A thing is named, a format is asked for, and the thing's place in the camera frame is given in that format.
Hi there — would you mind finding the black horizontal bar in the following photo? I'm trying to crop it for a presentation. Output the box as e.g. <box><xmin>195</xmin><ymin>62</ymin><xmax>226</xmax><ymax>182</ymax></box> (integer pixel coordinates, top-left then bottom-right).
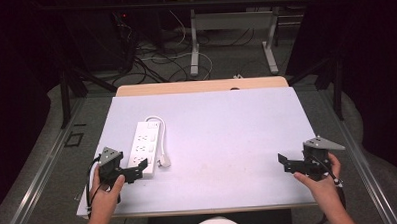
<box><xmin>29</xmin><ymin>0</ymin><xmax>317</xmax><ymax>16</ymax></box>

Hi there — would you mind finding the dark computer equipment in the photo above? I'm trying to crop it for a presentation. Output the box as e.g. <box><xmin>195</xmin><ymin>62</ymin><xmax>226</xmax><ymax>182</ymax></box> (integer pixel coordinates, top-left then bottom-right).
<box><xmin>62</xmin><ymin>8</ymin><xmax>138</xmax><ymax>76</ymax></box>

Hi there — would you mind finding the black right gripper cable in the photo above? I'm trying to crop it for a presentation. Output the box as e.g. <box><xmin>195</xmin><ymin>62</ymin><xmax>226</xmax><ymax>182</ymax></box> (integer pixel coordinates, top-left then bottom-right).
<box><xmin>308</xmin><ymin>152</ymin><xmax>348</xmax><ymax>224</ymax></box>

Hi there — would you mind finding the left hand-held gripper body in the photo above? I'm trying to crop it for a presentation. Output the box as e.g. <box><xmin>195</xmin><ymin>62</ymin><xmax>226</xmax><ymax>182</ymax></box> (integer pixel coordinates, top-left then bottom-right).
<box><xmin>97</xmin><ymin>146</ymin><xmax>127</xmax><ymax>189</ymax></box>

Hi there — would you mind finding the white table mat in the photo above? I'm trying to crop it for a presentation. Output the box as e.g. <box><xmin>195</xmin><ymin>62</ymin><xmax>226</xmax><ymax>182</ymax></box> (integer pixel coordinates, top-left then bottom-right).
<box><xmin>72</xmin><ymin>85</ymin><xmax>320</xmax><ymax>219</ymax></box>

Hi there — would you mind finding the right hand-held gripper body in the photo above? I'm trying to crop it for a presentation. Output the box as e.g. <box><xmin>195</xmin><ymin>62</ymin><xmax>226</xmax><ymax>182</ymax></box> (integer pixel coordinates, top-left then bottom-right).
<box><xmin>301</xmin><ymin>135</ymin><xmax>347</xmax><ymax>182</ymax></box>

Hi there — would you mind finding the black curtain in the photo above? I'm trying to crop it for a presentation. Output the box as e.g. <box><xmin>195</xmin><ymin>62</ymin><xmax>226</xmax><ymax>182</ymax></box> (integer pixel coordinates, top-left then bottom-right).
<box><xmin>282</xmin><ymin>0</ymin><xmax>397</xmax><ymax>190</ymax></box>
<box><xmin>0</xmin><ymin>0</ymin><xmax>74</xmax><ymax>220</ymax></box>

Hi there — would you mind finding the tangle of floor cables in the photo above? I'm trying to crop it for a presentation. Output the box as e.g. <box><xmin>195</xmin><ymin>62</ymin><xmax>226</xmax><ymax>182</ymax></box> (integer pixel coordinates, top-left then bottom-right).
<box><xmin>109</xmin><ymin>6</ymin><xmax>258</xmax><ymax>87</ymax></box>

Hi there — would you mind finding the person's right hand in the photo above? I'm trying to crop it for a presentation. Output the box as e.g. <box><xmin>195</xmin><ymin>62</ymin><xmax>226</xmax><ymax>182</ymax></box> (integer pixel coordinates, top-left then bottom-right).
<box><xmin>292</xmin><ymin>152</ymin><xmax>344</xmax><ymax>204</ymax></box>

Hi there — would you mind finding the aluminium floor rail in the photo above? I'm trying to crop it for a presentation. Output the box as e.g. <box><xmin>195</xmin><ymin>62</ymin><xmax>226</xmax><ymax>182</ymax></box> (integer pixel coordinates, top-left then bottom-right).
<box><xmin>0</xmin><ymin>95</ymin><xmax>92</xmax><ymax>224</ymax></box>
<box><xmin>317</xmin><ymin>83</ymin><xmax>397</xmax><ymax>224</ymax></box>

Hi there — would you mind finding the white power strip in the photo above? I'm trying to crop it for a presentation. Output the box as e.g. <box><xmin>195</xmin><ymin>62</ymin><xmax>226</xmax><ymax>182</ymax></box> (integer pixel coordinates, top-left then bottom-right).
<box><xmin>144</xmin><ymin>115</ymin><xmax>172</xmax><ymax>170</ymax></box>
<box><xmin>125</xmin><ymin>120</ymin><xmax>164</xmax><ymax>179</ymax></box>

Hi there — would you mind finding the black metal stand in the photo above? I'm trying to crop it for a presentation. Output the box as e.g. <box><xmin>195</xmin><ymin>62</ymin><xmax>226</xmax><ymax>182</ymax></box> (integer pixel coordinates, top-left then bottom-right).
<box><xmin>284</xmin><ymin>51</ymin><xmax>347</xmax><ymax>124</ymax></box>
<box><xmin>58</xmin><ymin>59</ymin><xmax>120</xmax><ymax>130</ymax></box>

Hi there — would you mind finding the wooden table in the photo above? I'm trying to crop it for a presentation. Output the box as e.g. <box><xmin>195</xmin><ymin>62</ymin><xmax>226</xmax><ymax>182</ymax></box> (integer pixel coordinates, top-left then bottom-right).
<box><xmin>72</xmin><ymin>74</ymin><xmax>320</xmax><ymax>220</ymax></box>

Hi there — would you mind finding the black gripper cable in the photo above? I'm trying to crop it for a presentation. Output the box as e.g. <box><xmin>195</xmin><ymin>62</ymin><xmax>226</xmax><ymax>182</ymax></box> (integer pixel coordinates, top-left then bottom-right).
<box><xmin>83</xmin><ymin>154</ymin><xmax>105</xmax><ymax>220</ymax></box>
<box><xmin>308</xmin><ymin>152</ymin><xmax>348</xmax><ymax>224</ymax></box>

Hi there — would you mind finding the person's left hand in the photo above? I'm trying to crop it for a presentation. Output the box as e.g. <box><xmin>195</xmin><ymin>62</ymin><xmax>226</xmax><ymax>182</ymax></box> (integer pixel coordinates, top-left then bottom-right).
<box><xmin>88</xmin><ymin>164</ymin><xmax>127</xmax><ymax>217</ymax></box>

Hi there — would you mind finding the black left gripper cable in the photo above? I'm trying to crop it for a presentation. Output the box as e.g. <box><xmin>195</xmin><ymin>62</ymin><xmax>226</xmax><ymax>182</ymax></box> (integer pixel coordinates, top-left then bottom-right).
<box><xmin>83</xmin><ymin>154</ymin><xmax>105</xmax><ymax>220</ymax></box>

